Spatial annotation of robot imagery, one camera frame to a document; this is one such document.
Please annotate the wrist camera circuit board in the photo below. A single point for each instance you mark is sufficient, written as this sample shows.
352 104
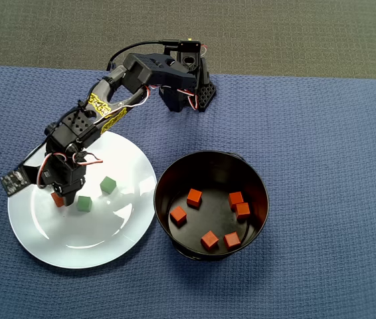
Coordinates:
14 181

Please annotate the green cube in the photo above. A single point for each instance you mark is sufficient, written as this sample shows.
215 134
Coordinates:
84 203
108 184

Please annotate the blue woven table cloth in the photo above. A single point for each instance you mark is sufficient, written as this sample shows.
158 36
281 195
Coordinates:
307 166

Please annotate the red cube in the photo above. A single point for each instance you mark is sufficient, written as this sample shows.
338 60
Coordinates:
194 198
232 240
235 199
209 240
178 216
242 210
57 201

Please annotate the black metal bucket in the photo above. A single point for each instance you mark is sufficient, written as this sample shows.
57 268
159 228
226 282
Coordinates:
208 172

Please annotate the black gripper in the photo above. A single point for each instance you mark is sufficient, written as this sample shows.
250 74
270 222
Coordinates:
69 187

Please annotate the white round plate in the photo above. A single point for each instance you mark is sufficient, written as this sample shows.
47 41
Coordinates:
108 239

